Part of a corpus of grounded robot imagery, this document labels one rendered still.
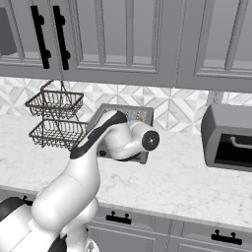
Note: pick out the grey wall cupboard door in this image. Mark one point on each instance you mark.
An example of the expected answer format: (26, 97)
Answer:
(213, 78)
(114, 70)
(19, 64)

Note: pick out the grey base cupboard door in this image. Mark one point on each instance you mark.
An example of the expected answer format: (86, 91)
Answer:
(131, 241)

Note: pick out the grey toaster oven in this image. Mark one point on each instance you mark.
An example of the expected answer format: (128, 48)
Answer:
(223, 119)

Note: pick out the grey drawer front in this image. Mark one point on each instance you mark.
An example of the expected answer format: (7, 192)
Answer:
(141, 219)
(200, 233)

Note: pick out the grey toaster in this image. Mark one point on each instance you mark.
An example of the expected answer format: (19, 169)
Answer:
(141, 113)

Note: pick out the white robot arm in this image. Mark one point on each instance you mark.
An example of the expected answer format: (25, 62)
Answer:
(75, 183)

